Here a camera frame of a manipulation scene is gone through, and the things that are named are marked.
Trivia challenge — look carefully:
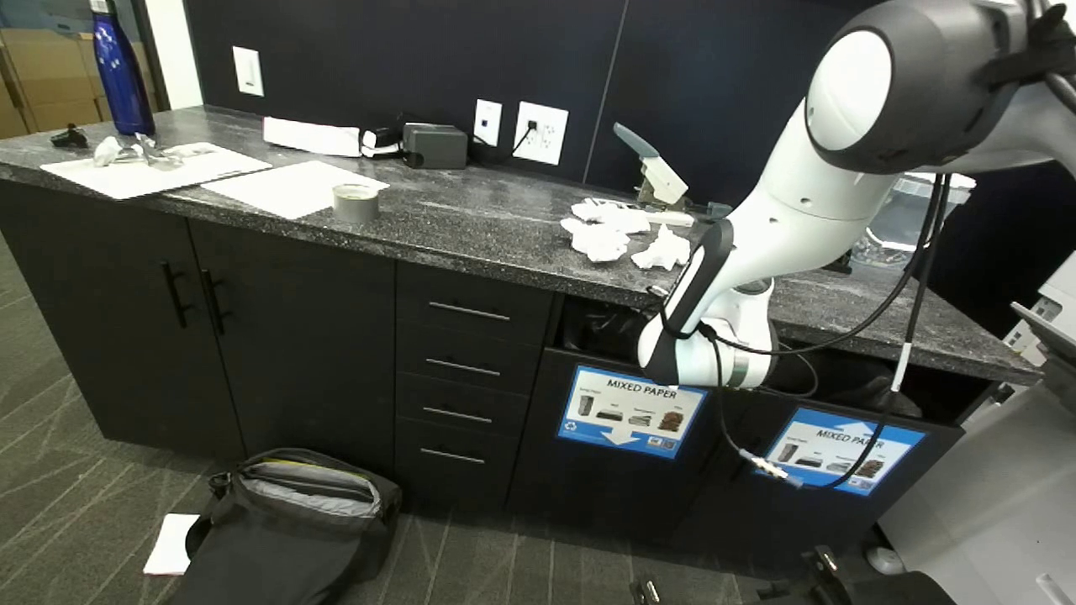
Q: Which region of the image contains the white small wall plate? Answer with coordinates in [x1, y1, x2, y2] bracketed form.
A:
[470, 98, 500, 144]

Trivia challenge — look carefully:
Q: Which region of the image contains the black recycle bin bag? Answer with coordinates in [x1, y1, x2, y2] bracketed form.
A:
[563, 298, 645, 358]
[775, 351, 923, 416]

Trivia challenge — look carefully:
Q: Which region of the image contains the black recycle bin bag right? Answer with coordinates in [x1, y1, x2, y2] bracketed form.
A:
[775, 351, 923, 416]

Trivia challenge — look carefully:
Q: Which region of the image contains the white folded paper stack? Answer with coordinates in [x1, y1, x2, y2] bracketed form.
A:
[262, 116, 362, 159]

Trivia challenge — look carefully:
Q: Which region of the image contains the white paper sheet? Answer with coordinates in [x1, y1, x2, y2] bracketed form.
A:
[46, 141, 266, 203]
[213, 160, 385, 218]

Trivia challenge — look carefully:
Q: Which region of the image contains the white paper on floor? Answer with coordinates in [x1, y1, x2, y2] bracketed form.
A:
[145, 513, 194, 577]

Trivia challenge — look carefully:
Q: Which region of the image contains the mixed paper sign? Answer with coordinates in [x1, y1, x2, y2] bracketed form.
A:
[558, 363, 706, 460]
[766, 405, 926, 496]

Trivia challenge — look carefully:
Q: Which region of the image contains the black cabinet with drawers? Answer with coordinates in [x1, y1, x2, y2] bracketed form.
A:
[0, 174, 1031, 569]

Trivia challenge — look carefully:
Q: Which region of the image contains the blue water bottle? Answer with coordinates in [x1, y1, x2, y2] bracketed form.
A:
[86, 0, 155, 137]

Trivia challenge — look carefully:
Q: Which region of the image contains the black grey backpack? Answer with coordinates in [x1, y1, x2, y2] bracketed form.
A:
[173, 448, 405, 605]

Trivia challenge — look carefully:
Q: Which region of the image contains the white paper sheet left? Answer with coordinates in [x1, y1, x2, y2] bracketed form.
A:
[46, 141, 266, 203]

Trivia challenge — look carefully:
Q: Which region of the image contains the right mixed paper sign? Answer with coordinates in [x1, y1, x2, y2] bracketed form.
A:
[766, 405, 926, 496]

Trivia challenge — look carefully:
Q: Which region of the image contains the white paper sheet right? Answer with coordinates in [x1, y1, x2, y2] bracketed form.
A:
[213, 160, 385, 218]

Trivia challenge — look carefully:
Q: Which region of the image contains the black recycle bin bag left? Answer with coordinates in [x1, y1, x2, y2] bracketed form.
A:
[563, 298, 645, 358]

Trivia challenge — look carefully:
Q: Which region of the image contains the black power adapter box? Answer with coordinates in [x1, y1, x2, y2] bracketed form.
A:
[405, 121, 466, 169]

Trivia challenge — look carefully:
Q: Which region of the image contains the left mixed paper sign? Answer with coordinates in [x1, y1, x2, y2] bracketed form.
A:
[558, 363, 706, 460]

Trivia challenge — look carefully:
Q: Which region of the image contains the white double wall outlet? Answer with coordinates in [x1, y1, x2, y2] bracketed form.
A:
[510, 102, 568, 165]

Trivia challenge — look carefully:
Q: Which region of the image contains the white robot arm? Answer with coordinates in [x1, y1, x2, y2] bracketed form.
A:
[637, 0, 1076, 390]

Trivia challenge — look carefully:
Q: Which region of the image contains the white light switch plate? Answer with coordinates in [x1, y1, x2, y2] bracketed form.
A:
[231, 48, 266, 98]

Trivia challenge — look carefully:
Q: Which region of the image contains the grey white stapler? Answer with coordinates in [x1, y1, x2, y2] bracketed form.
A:
[611, 121, 691, 206]

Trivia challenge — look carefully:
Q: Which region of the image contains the roll of grey tape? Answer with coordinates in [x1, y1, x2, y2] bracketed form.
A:
[334, 180, 381, 213]

